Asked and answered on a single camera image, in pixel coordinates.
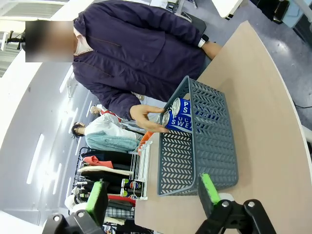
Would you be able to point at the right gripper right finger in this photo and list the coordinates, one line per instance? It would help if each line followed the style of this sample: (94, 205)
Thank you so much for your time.
(207, 192)

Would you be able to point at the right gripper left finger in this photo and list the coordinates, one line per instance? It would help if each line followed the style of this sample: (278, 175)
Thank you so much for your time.
(97, 202)

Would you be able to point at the grey plastic lattice basket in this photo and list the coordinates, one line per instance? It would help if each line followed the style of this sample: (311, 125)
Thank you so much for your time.
(214, 146)

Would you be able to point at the blue Pocari Sweat can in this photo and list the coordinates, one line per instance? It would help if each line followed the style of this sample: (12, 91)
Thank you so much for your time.
(180, 122)
(182, 106)

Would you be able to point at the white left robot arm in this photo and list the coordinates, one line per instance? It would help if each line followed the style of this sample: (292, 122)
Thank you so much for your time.
(74, 203)

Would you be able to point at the person's right hand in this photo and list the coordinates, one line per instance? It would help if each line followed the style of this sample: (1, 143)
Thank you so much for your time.
(143, 117)

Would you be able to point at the person's left hand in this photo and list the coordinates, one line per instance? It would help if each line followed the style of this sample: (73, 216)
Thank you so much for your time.
(212, 50)

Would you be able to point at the black clothes rack with garments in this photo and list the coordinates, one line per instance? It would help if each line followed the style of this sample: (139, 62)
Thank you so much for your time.
(104, 168)

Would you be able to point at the Pepsi can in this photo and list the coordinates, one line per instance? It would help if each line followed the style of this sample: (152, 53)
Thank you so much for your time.
(132, 184)
(131, 193)

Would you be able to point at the person in light jacket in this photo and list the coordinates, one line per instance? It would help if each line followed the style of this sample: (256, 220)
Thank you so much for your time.
(109, 136)

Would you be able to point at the mannequin with red top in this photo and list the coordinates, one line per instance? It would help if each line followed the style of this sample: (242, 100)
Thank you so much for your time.
(104, 112)

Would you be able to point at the white wristwatch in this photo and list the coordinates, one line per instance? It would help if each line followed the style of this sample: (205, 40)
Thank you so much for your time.
(203, 40)

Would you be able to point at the person in dark navy jacket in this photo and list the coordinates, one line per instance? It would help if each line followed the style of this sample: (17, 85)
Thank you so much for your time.
(134, 48)

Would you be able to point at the black office chair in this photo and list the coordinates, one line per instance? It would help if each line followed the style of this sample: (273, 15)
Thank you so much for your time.
(195, 22)

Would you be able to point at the black mount on stand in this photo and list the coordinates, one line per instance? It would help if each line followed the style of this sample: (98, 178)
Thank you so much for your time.
(15, 40)

